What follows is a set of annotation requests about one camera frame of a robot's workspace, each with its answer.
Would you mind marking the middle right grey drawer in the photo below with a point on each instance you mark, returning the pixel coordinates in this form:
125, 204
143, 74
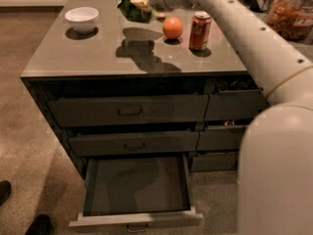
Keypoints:
222, 137

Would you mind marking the black shoe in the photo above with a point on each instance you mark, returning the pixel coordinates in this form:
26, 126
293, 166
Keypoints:
5, 191
41, 225

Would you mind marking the black shoe upper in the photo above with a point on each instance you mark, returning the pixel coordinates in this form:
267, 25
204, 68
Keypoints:
5, 191

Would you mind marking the black shoe lower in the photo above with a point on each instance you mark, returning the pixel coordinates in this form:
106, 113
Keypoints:
41, 225

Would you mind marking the top left grey drawer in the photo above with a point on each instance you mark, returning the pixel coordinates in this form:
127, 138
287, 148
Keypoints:
72, 112

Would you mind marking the middle left grey drawer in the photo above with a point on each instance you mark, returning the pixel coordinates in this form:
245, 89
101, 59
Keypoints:
133, 143

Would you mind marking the top right grey drawer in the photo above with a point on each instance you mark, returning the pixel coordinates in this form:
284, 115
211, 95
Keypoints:
235, 97

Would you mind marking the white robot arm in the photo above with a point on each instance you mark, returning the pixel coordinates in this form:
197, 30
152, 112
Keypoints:
275, 177

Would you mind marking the red soda can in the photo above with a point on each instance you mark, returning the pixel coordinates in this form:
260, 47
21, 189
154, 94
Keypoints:
201, 23

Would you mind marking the orange fruit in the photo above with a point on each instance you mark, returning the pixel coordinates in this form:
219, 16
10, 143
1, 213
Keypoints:
172, 28

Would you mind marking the clear jar of snacks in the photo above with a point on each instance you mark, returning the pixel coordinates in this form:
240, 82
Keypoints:
292, 19

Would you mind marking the open bottom left drawer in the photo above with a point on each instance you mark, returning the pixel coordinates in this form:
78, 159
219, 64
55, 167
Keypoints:
137, 194

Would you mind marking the green rice chip bag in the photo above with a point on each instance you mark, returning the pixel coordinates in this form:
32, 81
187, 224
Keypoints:
135, 14

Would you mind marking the white ceramic bowl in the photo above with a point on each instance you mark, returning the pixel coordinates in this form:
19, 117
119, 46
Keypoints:
82, 19

